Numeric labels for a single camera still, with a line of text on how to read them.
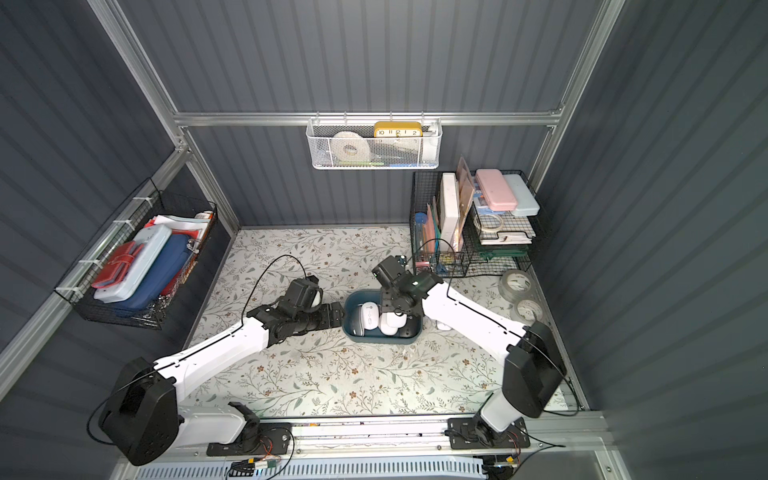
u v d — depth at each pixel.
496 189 0.98
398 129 0.87
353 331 0.89
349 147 0.85
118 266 0.62
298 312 0.66
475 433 0.66
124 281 0.62
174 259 0.69
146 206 0.77
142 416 0.41
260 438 0.71
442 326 0.93
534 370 0.42
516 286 1.02
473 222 0.92
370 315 0.93
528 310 0.96
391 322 0.81
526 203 0.98
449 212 0.91
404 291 0.57
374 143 0.89
